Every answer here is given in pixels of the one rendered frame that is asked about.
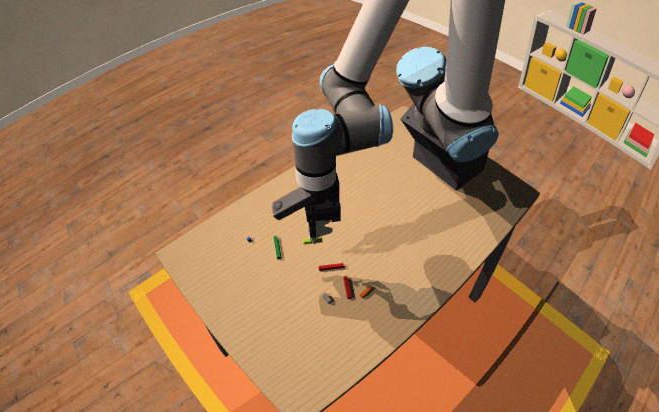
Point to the red rod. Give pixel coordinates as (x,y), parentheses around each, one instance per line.
(347,287)
(329,267)

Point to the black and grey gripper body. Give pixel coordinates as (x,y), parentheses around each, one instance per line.
(327,206)

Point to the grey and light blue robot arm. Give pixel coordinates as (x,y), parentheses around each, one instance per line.
(465,128)

